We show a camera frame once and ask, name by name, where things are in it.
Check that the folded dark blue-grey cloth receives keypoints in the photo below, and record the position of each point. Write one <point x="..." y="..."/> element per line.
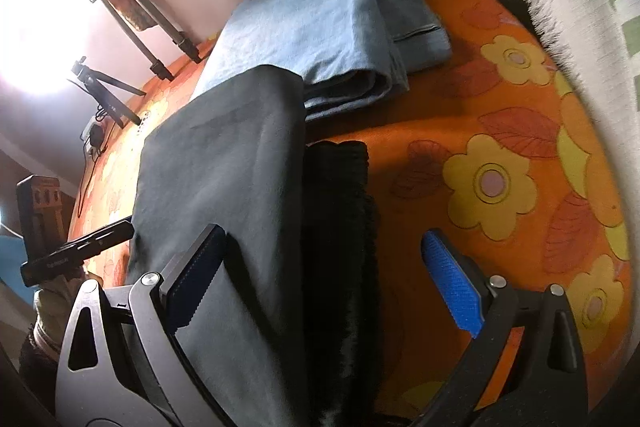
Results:
<point x="416" y="32"/>

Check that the small black tripod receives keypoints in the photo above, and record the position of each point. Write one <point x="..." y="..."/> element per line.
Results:
<point x="95" y="83"/>

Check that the orange floral bedsheet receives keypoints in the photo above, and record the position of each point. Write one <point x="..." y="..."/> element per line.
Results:
<point x="494" y="149"/>

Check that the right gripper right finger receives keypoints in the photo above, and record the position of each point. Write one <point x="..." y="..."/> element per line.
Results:
<point x="546" y="384"/>

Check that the folded light blue cloth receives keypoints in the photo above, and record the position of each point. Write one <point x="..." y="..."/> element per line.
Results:
<point x="340" y="49"/>

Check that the white power adapter box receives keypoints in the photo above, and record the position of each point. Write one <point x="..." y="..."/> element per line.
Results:
<point x="93" y="138"/>

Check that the bright ring light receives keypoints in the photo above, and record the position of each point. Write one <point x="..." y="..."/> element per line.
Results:
<point x="41" y="40"/>

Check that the dark grey pants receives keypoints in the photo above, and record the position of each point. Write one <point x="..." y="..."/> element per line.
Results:
<point x="289" y="331"/>

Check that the brown wooden furniture piece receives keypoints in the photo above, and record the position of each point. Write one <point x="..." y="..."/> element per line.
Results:
<point x="39" y="203"/>

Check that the left hand in glove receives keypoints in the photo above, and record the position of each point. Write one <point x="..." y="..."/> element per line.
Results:
<point x="53" y="302"/>

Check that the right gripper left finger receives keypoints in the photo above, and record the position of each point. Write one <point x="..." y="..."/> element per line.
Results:
<point x="121" y="363"/>

